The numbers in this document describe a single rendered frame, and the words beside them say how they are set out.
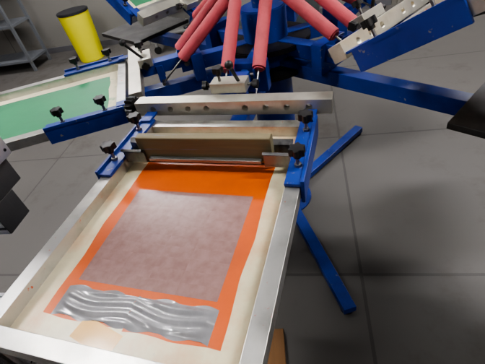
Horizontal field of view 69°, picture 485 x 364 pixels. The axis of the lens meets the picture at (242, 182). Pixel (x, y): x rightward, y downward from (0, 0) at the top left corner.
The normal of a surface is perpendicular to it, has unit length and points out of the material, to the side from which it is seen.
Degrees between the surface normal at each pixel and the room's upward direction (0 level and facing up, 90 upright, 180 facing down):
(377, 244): 0
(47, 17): 90
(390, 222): 0
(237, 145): 90
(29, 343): 0
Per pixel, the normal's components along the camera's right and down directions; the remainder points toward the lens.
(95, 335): -0.17, -0.74
